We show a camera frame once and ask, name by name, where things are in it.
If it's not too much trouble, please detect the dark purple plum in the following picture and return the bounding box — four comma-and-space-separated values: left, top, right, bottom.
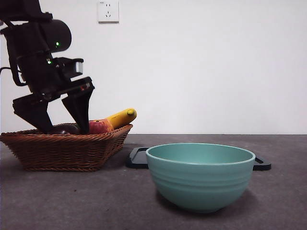
47, 124, 82, 136

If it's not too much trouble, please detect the teal ribbed bowl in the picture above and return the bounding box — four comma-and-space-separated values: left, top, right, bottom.
145, 143, 256, 214

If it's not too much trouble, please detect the red apple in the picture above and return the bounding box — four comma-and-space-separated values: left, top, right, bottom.
88, 119, 114, 135

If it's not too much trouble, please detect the yellow banana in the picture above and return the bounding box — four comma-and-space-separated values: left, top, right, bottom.
105, 108, 138, 130

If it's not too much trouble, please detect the brown wicker basket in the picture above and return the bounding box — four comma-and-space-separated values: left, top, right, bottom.
0, 124, 134, 173

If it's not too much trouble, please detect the dark rectangular tray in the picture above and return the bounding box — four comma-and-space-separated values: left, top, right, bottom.
125, 147, 272, 171

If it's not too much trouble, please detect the pale grey left wrist camera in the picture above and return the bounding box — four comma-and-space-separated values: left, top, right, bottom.
54, 57, 84, 78

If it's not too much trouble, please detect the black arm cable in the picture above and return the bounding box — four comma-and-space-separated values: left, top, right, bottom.
0, 67, 26, 87

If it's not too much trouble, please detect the white wall socket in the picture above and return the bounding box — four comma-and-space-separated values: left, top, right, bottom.
98, 0, 120, 24

